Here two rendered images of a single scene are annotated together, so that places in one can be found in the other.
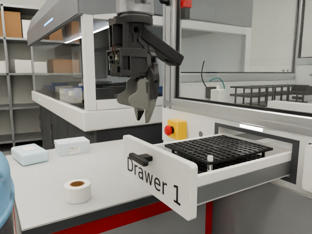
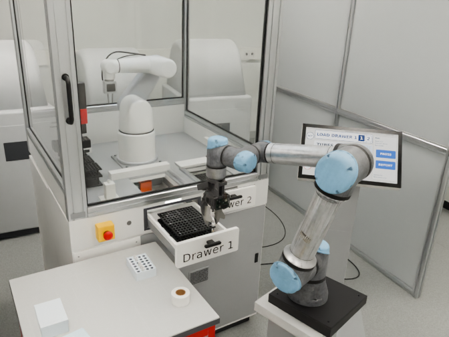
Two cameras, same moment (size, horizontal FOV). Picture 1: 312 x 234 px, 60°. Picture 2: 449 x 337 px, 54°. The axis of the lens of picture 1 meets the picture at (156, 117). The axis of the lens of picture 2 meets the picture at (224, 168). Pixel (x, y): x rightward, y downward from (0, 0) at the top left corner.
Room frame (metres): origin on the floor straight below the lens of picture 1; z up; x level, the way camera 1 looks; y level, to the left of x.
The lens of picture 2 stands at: (0.56, 1.56, 1.85)
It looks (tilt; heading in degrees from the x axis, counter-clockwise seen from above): 22 degrees down; 269
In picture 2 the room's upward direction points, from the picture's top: 3 degrees clockwise
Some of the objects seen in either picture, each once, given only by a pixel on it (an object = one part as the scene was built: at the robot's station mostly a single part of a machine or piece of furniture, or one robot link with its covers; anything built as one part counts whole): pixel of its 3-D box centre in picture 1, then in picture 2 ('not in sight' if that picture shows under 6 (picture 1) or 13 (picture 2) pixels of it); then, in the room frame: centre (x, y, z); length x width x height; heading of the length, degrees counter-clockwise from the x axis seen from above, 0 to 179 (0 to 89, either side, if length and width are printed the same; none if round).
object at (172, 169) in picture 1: (153, 169); (208, 247); (0.59, 0.01, 0.87); 0.29 x 0.02 x 0.11; 32
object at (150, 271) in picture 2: not in sight; (141, 266); (0.86, 0.03, 0.78); 0.12 x 0.08 x 0.04; 120
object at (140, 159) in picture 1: (142, 158); (211, 243); (0.58, 0.03, 0.91); 0.07 x 0.04 x 0.01; 32
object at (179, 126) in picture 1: (176, 129); (105, 231); (1.03, -0.08, 0.88); 0.07 x 0.05 x 0.07; 32
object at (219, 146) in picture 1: (217, 157); (186, 226); (0.70, -0.16, 0.87); 0.22 x 0.18 x 0.06; 122
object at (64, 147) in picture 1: (72, 146); (51, 317); (1.11, 0.36, 0.79); 0.13 x 0.09 x 0.05; 121
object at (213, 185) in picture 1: (219, 159); (184, 226); (0.70, -0.17, 0.86); 0.40 x 0.26 x 0.06; 122
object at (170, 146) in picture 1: (187, 152); (196, 231); (0.64, -0.08, 0.90); 0.18 x 0.02 x 0.01; 32
